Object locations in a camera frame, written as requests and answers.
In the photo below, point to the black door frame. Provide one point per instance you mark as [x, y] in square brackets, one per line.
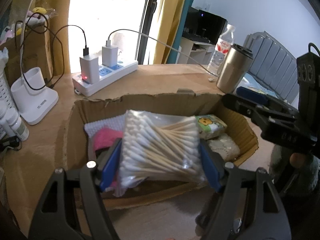
[148, 17]

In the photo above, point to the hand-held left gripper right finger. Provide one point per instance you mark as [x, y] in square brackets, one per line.
[207, 165]

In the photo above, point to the white computer desk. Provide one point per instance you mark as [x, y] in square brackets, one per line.
[191, 51]

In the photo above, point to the duck print tissue pack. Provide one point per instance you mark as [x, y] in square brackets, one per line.
[212, 127]

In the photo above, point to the steel tumbler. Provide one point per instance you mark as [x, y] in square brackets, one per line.
[232, 70]

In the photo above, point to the white pill bottle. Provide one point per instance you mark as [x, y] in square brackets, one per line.
[18, 127]

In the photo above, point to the person's right hand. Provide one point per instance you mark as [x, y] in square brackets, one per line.
[298, 160]

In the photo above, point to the white power strip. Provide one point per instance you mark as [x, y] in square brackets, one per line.
[117, 72]

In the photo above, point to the black computer monitor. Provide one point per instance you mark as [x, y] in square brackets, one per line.
[207, 25]

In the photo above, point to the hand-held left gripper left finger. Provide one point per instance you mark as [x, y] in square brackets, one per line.
[110, 165]

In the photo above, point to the clear water bottle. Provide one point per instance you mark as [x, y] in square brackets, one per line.
[222, 47]

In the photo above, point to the grey padded headboard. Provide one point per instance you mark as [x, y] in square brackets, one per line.
[272, 60]

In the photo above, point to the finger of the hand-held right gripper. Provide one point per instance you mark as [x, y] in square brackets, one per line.
[247, 107]
[250, 92]

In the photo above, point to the yellow plush toy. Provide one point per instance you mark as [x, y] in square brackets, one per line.
[39, 10]

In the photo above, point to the brown cardboard box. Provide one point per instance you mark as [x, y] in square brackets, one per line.
[150, 102]

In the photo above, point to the person's right forearm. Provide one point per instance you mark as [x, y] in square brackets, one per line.
[310, 177]

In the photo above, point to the blue printed blanket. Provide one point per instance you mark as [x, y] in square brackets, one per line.
[252, 83]

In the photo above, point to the pink cloth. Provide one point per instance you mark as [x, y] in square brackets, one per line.
[107, 136]

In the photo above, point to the bag of cotton swabs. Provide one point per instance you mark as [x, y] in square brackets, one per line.
[160, 145]

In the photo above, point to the pink and white plush toy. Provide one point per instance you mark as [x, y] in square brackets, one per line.
[36, 18]

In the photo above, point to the yellow curtain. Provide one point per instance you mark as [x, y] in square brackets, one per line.
[172, 17]
[57, 5]

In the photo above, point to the white waffle cloth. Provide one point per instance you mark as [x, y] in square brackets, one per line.
[105, 123]

